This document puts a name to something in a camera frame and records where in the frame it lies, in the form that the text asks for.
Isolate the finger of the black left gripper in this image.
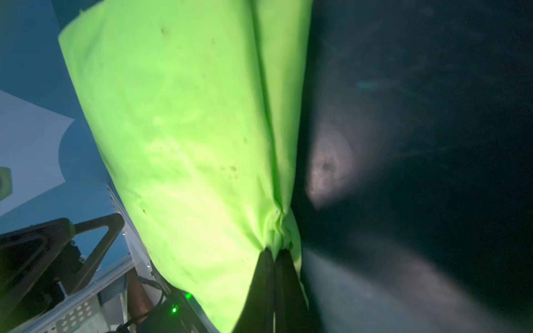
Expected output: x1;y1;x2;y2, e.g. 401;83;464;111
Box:
1;213;124;321

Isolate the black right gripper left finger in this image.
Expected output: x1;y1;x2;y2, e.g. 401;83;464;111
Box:
233;248;276;333

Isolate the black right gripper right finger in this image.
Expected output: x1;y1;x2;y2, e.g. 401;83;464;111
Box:
275;250;316;333

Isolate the lime green raincoat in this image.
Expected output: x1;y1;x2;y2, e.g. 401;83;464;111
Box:
59;1;312;332

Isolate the left circuit board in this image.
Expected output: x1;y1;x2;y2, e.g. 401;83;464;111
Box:
136;292;208;333

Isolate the aluminium rail at front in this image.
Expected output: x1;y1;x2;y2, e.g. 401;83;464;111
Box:
7;182;217;333

